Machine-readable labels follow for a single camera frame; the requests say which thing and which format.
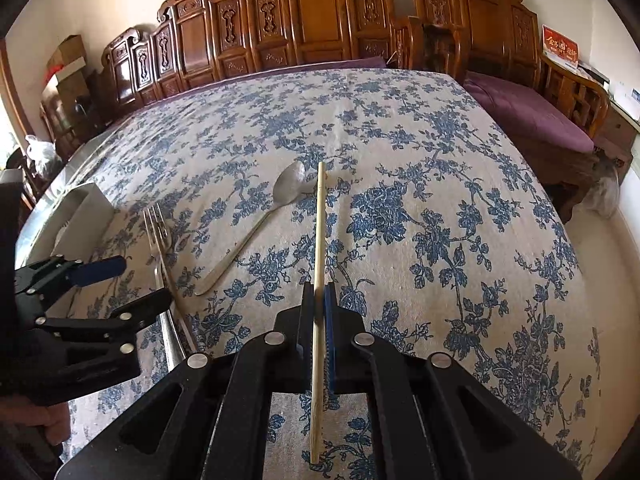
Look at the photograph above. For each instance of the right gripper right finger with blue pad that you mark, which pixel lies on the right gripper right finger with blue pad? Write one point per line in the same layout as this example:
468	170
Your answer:
431	419

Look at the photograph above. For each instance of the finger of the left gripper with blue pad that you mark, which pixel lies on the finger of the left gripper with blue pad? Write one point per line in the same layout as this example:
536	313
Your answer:
86	274

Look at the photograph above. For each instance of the steel fork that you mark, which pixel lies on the steel fork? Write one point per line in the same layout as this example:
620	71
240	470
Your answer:
173	346

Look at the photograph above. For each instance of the light bamboo chopstick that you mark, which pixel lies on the light bamboo chopstick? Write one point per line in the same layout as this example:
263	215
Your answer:
318	338

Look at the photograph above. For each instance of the person's left hand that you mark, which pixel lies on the person's left hand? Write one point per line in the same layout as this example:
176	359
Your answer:
55	419

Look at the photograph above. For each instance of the grey metal tray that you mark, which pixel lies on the grey metal tray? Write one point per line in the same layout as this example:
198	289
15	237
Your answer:
70	227

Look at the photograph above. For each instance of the clear plastic bag at left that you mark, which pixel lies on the clear plastic bag at left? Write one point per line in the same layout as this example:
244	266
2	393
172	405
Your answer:
45	158

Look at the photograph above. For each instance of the wooden chair at left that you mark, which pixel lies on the wooden chair at left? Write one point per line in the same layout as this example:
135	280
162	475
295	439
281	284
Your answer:
70	129

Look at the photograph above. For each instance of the lower cardboard box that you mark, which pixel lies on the lower cardboard box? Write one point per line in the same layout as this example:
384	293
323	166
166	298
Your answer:
60	94

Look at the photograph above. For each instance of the cardboard box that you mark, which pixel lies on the cardboard box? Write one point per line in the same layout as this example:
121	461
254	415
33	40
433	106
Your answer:
60	94
68	51

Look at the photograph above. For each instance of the steel spoon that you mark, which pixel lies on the steel spoon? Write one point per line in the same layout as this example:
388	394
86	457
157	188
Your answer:
288	186

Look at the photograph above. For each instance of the top cardboard box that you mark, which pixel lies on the top cardboard box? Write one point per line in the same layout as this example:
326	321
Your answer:
68	51

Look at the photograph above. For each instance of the plastic bag on floor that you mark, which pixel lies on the plastic bag on floor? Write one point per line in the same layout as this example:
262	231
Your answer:
603	197

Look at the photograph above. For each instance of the purple armchair cushion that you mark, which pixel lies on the purple armchair cushion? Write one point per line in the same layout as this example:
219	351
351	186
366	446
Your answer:
520	111

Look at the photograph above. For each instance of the long carved wooden sofa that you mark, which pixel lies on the long carved wooden sofa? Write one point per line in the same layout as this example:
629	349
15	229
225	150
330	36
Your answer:
198	42

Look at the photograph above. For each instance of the wooden side table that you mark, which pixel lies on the wooden side table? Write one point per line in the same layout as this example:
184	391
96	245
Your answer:
615	139

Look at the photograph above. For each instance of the white box on side table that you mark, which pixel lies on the white box on side table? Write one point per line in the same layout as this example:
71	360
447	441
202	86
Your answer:
625	98

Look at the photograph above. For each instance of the carved wooden armchair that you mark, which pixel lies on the carved wooden armchair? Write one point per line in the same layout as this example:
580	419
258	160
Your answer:
501	38

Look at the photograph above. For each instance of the red greeting card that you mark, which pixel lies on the red greeting card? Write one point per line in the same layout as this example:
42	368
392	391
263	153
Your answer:
561	49

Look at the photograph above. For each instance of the wooden door frame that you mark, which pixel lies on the wooden door frame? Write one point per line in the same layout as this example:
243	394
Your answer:
11	101

